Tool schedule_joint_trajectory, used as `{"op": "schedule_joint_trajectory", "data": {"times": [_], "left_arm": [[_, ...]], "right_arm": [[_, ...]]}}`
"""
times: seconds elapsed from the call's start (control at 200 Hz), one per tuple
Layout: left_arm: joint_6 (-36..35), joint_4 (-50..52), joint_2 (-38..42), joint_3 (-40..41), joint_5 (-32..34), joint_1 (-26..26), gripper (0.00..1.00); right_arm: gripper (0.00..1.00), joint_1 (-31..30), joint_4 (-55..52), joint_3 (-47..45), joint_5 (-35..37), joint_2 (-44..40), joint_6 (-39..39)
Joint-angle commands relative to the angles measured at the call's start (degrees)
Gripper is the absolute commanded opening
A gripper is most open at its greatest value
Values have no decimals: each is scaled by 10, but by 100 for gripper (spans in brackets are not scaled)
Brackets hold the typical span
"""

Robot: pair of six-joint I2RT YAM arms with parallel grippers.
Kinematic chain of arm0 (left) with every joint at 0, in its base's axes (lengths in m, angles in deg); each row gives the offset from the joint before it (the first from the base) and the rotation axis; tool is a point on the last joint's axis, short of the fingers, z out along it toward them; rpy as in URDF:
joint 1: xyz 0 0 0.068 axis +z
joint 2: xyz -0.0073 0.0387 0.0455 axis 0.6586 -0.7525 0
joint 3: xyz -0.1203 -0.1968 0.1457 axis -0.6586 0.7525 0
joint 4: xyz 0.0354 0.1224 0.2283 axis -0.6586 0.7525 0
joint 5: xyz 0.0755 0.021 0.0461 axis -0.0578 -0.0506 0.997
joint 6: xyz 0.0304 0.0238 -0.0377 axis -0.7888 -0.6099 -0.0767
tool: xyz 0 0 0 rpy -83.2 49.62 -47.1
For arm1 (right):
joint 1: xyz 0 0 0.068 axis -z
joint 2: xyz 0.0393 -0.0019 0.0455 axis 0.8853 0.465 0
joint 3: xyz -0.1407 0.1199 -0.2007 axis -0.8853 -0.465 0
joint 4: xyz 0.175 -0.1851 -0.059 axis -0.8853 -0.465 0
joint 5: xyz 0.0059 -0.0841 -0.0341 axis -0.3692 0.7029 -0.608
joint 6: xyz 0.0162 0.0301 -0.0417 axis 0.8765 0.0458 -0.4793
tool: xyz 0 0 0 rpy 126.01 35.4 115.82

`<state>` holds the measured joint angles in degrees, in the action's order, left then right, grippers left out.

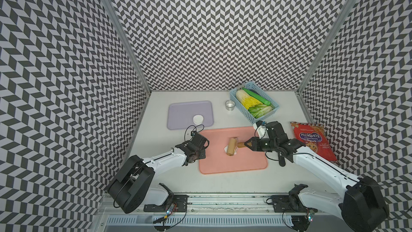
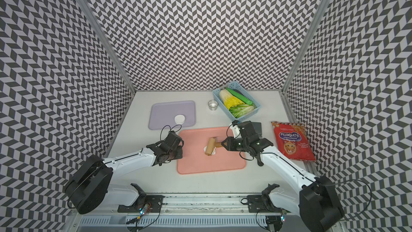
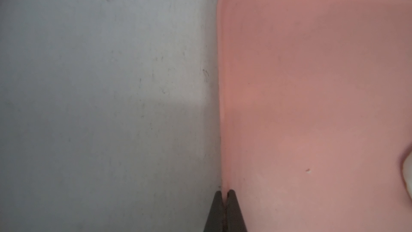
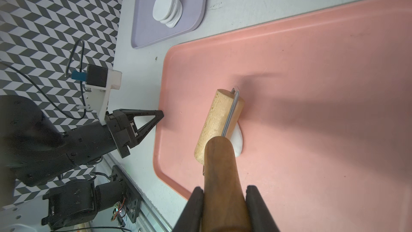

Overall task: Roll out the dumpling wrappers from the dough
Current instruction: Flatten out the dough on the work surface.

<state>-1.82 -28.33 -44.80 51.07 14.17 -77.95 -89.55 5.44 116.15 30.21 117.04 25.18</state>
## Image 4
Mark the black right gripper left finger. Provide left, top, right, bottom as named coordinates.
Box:
left=172, top=186, right=204, bottom=232

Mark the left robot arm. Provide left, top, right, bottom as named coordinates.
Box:
left=1, top=95, right=164, bottom=206

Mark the wooden rolling pin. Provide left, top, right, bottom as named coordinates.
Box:
left=194, top=88, right=251, bottom=232

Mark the stack of white dumpling wrappers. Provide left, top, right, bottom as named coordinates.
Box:
left=152, top=0, right=183, bottom=29

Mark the pink cutting board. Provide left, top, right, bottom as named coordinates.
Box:
left=153, top=0, right=412, bottom=232

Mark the white dough piece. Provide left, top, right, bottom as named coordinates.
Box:
left=230, top=123, right=243, bottom=157

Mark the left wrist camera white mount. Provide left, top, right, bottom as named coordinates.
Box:
left=69, top=65, right=122, bottom=126

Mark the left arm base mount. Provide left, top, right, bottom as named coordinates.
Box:
left=41, top=165, right=143, bottom=230

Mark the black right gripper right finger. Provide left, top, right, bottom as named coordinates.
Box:
left=246, top=185, right=280, bottom=232

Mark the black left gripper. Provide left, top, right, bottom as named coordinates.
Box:
left=105, top=109, right=164, bottom=158

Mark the purple plastic tray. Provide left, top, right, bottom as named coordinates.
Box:
left=131, top=0, right=206, bottom=49

